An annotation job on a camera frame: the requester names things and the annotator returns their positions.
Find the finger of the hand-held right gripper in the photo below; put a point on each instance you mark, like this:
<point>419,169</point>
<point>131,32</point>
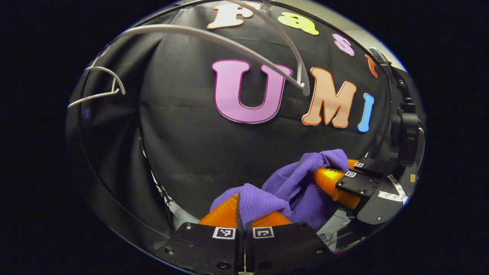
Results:
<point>368,168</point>
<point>357,185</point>

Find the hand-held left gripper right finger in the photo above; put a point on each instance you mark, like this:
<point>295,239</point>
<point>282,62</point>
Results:
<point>290,248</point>

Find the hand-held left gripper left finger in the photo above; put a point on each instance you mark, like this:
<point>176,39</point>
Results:
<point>206,248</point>

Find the purple ribbed jacket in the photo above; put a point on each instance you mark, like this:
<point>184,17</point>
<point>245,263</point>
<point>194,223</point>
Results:
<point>298,179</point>

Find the black clothes rack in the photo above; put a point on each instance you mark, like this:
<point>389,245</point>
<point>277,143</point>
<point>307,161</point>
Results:
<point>114,206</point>

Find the white clothes hanger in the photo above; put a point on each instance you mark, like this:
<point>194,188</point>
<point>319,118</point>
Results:
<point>172,26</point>
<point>95,97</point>

